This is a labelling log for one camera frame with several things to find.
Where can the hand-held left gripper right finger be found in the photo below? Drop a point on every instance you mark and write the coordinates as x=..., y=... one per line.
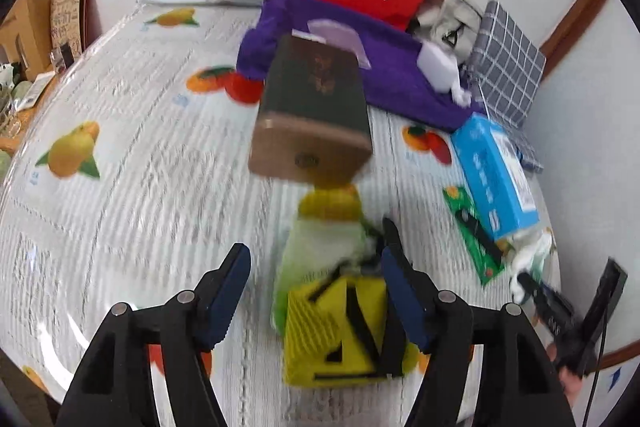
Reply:
x=400, y=302

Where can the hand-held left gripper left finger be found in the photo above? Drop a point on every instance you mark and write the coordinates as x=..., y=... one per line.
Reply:
x=227, y=297

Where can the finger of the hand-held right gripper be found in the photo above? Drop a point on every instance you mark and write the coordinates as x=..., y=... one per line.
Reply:
x=547, y=302
x=607, y=297

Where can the green printed packet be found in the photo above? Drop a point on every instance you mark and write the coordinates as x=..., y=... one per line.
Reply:
x=487, y=269

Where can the yellow black pouch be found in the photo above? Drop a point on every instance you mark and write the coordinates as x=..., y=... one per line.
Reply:
x=310, y=337

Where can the green bottle yellow cap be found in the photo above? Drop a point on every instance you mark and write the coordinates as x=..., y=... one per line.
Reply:
x=315, y=252

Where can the blue tissue pack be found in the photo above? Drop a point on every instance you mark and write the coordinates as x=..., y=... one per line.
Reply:
x=490, y=172

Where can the purple fabric basket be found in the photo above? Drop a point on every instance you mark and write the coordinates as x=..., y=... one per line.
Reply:
x=390, y=77

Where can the white sponge block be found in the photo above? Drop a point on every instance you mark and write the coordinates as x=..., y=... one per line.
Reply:
x=439, y=67

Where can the person's right hand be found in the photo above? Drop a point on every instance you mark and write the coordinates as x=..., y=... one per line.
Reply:
x=570, y=382

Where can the brown wooden baseboard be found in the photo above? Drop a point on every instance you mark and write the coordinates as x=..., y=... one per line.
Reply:
x=617, y=357

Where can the grey checked cloth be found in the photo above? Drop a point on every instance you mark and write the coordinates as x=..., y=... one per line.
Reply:
x=530, y=157

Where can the fruit print tablecloth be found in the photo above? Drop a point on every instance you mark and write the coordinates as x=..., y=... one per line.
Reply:
x=150, y=157

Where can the dark green gold box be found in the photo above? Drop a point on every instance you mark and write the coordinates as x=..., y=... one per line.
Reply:
x=310, y=107

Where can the grey checked fabric bag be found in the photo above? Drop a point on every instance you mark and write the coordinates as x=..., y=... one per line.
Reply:
x=510, y=57

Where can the pale lilac pad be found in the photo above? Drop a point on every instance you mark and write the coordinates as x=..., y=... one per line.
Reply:
x=345, y=39

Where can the brown patterned box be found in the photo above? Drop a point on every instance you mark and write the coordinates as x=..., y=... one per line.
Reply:
x=67, y=17

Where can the wooden bed headboard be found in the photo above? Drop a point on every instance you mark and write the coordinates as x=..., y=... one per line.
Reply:
x=30, y=22

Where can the brown wooden door frame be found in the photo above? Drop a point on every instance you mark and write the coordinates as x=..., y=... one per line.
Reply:
x=575, y=17

